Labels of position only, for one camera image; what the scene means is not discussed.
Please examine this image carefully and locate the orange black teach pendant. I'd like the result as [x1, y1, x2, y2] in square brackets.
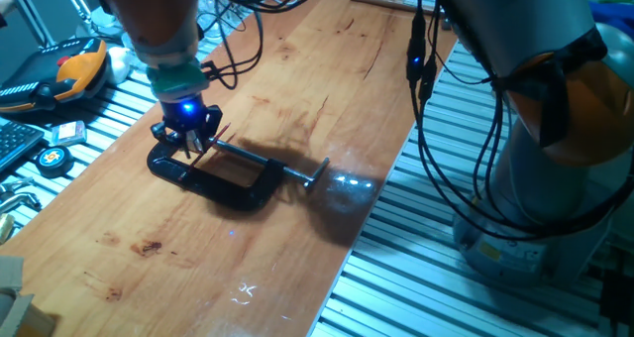
[0, 36, 110, 114]

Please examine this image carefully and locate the blue bag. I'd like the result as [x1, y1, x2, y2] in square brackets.
[587, 0, 634, 31]

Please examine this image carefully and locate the open cardboard box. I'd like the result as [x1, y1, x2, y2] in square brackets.
[0, 255, 59, 337]

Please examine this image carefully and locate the brass fitting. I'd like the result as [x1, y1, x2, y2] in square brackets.
[0, 212, 17, 246]

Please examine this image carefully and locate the chrome pipe fitting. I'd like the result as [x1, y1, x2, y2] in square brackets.
[0, 176, 44, 215]

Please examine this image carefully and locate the black keyboard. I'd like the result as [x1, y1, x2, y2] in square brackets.
[0, 120, 46, 175]

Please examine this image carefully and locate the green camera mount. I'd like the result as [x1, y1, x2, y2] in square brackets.
[145, 60, 213, 105]

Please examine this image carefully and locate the small pink white pack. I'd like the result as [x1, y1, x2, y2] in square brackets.
[49, 120, 89, 148]

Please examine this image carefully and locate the red pencil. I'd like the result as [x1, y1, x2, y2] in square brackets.
[185, 122, 233, 175]

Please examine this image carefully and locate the wooden board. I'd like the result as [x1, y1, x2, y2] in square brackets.
[0, 0, 460, 337]

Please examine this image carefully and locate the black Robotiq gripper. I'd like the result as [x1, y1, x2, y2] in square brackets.
[150, 94, 225, 161]

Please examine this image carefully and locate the clear glass jar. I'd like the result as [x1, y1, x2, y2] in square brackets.
[197, 0, 237, 42]

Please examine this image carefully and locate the black C-clamp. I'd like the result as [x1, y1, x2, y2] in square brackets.
[146, 137, 331, 213]

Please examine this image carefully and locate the grey metal rod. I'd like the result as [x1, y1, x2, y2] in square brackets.
[3, 0, 56, 49]
[57, 0, 96, 27]

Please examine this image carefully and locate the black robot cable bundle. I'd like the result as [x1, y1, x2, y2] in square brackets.
[200, 0, 634, 243]

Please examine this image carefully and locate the wooden handle hammer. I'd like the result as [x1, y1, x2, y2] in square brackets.
[349, 0, 450, 31]

